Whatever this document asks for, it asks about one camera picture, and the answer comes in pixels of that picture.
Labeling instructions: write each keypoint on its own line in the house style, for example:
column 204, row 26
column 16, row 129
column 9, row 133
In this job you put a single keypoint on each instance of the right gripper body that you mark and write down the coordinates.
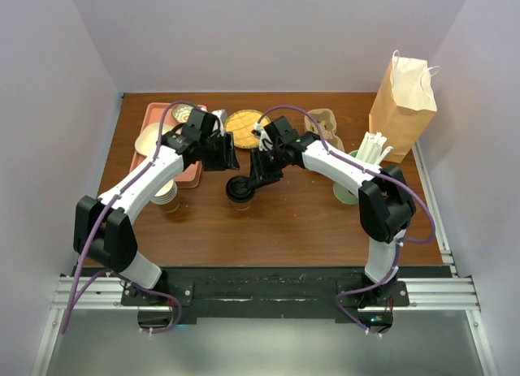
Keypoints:
column 270, row 157

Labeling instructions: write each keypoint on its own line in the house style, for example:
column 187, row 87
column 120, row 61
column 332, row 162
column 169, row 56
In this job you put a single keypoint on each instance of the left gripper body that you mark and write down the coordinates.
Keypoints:
column 213, row 155

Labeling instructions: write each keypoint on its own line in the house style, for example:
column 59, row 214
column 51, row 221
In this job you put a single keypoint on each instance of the black coffee cup lid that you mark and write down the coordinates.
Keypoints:
column 238, row 189

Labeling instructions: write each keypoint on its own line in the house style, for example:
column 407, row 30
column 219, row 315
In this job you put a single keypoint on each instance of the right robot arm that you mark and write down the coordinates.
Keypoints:
column 385, row 202

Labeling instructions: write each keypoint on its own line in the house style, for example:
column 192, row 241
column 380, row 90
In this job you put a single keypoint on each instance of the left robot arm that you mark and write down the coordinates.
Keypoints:
column 103, row 225

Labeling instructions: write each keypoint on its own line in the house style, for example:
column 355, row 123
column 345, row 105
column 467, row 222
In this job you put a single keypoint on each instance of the yellow woven coaster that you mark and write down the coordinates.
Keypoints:
column 241, row 125

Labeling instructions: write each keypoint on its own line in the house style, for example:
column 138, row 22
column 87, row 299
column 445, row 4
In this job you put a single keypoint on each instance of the small patterned dish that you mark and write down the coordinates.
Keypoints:
column 181, row 113

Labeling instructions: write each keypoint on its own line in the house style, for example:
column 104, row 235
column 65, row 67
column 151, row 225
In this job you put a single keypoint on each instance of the stack of paper cups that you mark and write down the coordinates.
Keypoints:
column 167, row 197

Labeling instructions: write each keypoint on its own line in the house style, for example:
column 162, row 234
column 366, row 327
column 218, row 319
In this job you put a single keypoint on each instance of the cream square plate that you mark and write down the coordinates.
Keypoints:
column 146, row 142

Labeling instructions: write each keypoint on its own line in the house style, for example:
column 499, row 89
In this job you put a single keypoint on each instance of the cardboard cup carrier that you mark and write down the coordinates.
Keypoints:
column 327, row 122

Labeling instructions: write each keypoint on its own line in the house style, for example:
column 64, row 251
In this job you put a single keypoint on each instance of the green straw holder cup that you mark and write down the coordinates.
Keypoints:
column 343, row 195

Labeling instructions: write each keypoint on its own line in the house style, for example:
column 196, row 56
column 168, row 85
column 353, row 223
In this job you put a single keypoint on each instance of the brown paper bag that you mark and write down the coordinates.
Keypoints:
column 404, row 104

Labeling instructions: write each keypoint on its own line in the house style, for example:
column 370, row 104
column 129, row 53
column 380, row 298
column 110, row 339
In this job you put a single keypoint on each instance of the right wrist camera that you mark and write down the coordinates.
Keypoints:
column 279, row 131

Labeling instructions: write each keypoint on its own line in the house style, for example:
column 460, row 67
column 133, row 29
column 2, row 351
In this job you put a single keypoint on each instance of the aluminium rail frame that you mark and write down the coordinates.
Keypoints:
column 427, row 321

